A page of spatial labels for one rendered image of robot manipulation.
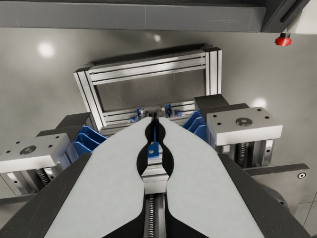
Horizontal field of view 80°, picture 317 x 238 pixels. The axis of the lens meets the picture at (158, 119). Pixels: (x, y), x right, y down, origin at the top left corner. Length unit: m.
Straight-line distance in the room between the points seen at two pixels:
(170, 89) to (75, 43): 0.68
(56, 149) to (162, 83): 0.81
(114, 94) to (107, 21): 0.88
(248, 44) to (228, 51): 0.13
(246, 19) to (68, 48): 1.21
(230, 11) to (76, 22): 0.27
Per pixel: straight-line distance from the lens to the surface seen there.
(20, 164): 0.54
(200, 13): 0.38
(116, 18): 0.38
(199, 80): 1.20
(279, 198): 0.50
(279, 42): 0.60
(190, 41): 1.35
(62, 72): 1.52
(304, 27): 0.42
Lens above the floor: 1.32
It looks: 60 degrees down
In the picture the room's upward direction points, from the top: 178 degrees clockwise
